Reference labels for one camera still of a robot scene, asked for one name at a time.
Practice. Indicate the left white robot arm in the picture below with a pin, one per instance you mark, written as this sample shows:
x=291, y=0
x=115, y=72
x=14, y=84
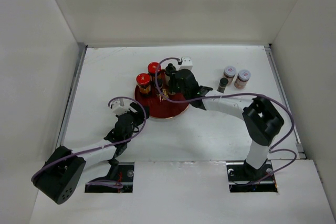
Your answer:
x=61, y=173

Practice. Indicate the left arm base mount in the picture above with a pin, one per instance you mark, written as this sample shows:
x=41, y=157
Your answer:
x=119, y=179

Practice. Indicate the clear salt grinder black top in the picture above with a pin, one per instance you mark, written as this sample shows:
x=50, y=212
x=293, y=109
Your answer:
x=170, y=68

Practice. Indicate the white-lid spice jar right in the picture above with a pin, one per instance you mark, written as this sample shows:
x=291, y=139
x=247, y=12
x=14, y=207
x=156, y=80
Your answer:
x=242, y=78

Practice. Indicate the red-lid dark sauce jar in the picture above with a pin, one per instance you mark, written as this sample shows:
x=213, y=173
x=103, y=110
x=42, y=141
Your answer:
x=154, y=70

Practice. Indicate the aluminium table rail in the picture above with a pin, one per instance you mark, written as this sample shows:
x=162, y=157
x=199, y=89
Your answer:
x=294, y=134
x=71, y=96

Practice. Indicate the right aluminium table rail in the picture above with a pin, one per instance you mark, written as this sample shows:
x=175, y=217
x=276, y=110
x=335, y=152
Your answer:
x=294, y=134

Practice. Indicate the white-lid spice jar left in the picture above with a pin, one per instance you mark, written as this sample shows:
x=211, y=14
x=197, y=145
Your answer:
x=229, y=73

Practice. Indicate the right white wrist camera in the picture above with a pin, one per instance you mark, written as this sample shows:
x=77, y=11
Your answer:
x=185, y=63

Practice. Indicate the round red lacquer tray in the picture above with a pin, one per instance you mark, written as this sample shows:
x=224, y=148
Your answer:
x=160, y=108

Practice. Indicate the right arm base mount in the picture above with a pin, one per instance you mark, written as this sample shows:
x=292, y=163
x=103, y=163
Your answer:
x=242, y=179

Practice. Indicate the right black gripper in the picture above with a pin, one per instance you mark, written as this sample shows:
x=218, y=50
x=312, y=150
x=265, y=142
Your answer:
x=174, y=87

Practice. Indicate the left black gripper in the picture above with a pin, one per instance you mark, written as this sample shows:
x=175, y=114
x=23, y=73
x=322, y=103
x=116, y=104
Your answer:
x=139, y=115

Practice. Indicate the left aluminium table rail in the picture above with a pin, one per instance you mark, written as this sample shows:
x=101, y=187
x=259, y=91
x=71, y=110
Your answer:
x=71, y=96

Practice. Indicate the white-lid spice jar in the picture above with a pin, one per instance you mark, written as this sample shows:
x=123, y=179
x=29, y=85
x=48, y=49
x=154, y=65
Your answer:
x=229, y=73
x=242, y=78

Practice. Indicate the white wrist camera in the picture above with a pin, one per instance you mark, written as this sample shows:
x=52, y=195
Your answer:
x=185, y=63
x=118, y=108

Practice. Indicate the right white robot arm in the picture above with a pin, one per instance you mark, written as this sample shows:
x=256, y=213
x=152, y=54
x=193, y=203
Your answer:
x=261, y=118

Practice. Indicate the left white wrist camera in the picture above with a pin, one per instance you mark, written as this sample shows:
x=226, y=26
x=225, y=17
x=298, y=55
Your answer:
x=118, y=108

